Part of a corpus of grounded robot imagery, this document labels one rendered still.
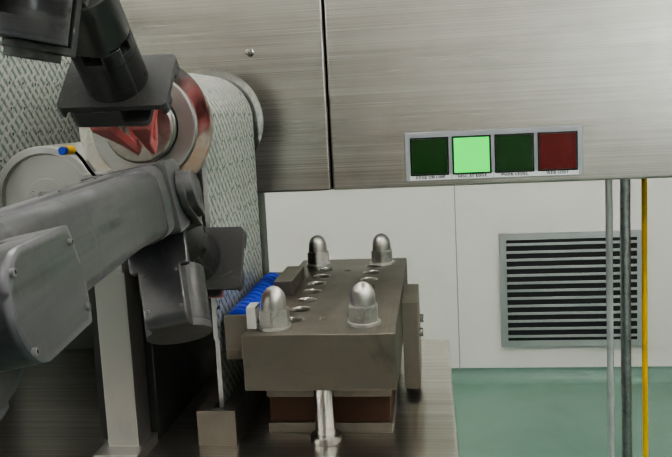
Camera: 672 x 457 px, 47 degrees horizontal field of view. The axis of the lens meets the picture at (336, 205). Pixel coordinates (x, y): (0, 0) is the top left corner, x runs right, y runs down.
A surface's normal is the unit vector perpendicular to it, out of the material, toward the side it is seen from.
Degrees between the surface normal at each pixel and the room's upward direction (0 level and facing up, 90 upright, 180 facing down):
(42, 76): 92
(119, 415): 90
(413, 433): 0
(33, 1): 94
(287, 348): 90
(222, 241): 61
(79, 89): 47
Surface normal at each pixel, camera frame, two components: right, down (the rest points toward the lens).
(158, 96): -0.08, -0.58
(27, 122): 0.99, 0.00
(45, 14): 0.64, 0.18
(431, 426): -0.05, -0.99
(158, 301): -0.07, -0.30
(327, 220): -0.12, 0.13
